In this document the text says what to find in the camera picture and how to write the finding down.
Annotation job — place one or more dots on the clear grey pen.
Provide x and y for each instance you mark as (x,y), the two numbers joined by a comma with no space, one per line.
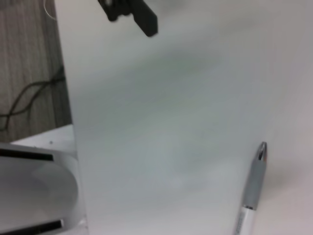
(255,186)

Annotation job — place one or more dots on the white robot torso base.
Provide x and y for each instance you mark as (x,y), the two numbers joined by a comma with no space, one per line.
(36,191)

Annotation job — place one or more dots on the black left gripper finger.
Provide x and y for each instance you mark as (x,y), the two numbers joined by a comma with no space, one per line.
(146,22)

